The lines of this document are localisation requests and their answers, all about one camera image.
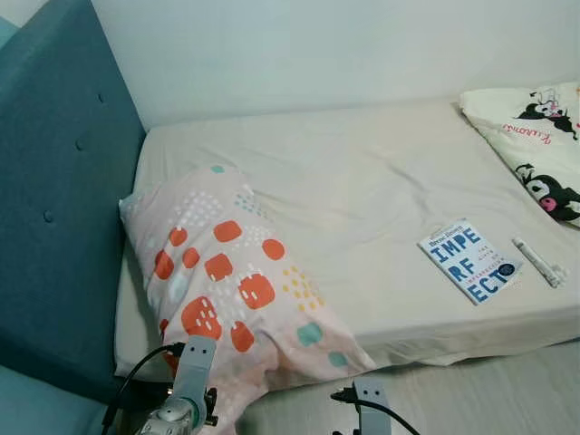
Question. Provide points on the white book with blue letters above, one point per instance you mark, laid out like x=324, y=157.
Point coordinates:
x=467, y=263

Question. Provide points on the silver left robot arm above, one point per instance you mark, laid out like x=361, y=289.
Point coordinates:
x=168, y=421

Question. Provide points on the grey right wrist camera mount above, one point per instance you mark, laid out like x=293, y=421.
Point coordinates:
x=370, y=408

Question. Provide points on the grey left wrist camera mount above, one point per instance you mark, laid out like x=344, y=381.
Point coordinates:
x=195, y=362

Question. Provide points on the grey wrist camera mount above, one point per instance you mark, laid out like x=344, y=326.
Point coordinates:
x=370, y=408
x=195, y=362

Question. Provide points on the pink pillow with orange print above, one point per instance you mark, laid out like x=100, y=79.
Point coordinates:
x=236, y=272

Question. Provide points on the small white tube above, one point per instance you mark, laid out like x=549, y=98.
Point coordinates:
x=535, y=261

